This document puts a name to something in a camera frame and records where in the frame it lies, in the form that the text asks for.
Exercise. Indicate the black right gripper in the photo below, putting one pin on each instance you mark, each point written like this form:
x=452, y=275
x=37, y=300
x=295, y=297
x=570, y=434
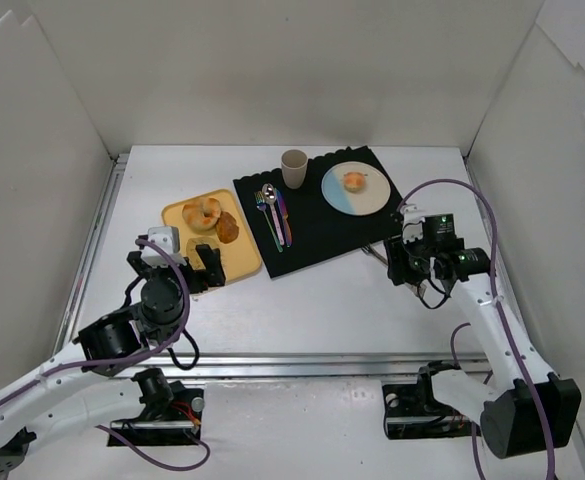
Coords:
x=397, y=260

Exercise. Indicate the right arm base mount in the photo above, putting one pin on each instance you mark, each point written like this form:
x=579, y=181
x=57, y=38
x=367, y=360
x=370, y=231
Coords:
x=412, y=413

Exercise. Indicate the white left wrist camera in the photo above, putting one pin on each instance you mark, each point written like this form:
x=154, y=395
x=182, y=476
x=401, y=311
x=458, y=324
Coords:
x=167, y=239

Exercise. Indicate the small round bread roll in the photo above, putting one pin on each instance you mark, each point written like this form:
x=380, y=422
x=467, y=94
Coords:
x=354, y=182

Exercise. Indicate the seeded bread slice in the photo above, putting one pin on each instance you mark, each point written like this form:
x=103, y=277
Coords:
x=193, y=256

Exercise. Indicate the brown glazed pastry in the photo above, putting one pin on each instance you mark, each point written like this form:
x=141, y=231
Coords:
x=227, y=229

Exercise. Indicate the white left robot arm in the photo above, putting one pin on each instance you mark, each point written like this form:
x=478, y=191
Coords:
x=82, y=387

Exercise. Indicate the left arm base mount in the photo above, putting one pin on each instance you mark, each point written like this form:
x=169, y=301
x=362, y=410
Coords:
x=171, y=413

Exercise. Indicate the iridescent knife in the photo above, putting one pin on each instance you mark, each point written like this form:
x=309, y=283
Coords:
x=284, y=217

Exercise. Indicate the yellow serving tray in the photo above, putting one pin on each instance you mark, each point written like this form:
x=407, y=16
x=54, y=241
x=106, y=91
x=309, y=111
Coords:
x=240, y=259

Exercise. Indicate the silver spoon pink handle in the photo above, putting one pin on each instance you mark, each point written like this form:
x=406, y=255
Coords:
x=269, y=193

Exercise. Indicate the beige cup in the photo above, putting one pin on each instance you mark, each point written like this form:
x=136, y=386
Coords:
x=294, y=164

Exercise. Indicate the bagel with orange patches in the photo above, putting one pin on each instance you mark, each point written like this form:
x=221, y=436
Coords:
x=202, y=214

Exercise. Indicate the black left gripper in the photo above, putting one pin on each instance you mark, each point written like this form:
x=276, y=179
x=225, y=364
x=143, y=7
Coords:
x=173, y=273

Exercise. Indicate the stainless steel tongs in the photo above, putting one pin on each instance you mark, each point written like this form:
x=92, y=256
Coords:
x=371, y=251

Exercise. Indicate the white and blue plate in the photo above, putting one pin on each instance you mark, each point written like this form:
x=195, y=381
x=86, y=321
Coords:
x=370, y=200

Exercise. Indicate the iridescent fork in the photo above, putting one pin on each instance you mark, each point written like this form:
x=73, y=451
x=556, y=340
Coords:
x=261, y=205

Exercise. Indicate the black placemat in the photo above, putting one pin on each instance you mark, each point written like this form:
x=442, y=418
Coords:
x=319, y=231

